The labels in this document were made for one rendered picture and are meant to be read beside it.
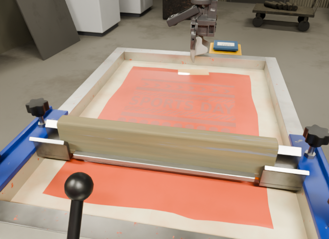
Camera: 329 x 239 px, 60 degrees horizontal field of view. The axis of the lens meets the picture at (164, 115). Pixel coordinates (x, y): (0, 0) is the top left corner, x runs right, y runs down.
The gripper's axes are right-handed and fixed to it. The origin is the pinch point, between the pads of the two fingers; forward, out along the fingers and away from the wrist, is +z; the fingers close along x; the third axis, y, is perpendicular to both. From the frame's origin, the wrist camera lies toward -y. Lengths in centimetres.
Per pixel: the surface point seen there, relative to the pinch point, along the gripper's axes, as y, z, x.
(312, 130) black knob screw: 27, -8, -53
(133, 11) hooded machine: -153, 88, 439
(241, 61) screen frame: 17.4, 0.1, -1.9
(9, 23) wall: -270, 65, 245
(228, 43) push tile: 13.2, 1.0, 20.3
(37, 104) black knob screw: -27, -8, -54
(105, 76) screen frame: -25.4, 0.3, -21.6
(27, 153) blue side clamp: -26, -2, -63
